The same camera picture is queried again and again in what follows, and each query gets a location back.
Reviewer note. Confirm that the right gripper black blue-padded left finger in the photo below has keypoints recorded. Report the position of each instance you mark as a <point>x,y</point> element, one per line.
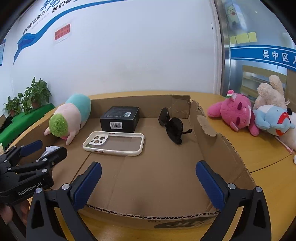
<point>43,223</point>

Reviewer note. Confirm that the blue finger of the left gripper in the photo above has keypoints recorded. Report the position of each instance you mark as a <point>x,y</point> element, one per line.
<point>14,154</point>

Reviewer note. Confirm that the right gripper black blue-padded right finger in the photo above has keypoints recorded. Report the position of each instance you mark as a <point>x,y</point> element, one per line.
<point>254,222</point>

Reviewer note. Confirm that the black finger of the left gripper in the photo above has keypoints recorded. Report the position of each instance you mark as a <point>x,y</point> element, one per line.
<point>51,160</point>

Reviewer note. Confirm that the white item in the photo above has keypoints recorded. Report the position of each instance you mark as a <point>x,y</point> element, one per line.
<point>47,151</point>

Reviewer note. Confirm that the black sunglasses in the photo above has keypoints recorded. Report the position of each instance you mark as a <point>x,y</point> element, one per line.
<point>174,126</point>

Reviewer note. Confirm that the person's left hand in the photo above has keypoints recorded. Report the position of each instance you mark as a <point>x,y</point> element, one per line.
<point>7,213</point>

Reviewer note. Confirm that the green cloth table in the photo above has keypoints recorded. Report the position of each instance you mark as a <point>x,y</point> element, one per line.
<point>21,122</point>

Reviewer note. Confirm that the pastel green-haired plush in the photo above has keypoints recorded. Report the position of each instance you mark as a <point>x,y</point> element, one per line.
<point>69,118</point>

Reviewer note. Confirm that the potted green plant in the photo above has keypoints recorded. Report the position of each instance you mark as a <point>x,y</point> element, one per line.
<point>35,95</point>

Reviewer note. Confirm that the clear white phone case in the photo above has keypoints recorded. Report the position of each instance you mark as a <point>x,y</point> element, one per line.
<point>118,144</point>

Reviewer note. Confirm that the pink transparent pen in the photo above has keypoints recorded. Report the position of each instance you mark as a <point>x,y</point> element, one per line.
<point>291,151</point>

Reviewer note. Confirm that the small black box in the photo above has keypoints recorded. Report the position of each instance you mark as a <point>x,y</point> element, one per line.
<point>123,119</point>

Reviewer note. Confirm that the white plush toy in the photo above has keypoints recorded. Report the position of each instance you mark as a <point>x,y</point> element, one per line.
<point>289,138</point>

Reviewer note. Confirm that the brown cardboard box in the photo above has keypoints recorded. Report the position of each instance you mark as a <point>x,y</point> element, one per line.
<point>159,188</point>

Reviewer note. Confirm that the light blue red plush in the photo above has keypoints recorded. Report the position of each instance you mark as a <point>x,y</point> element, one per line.
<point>273,119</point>

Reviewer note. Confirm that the pink bear plush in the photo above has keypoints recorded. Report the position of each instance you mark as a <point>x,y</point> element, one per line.
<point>236,111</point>

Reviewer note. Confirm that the beige rabbit plush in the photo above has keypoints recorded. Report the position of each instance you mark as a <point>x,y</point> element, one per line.
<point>271,93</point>

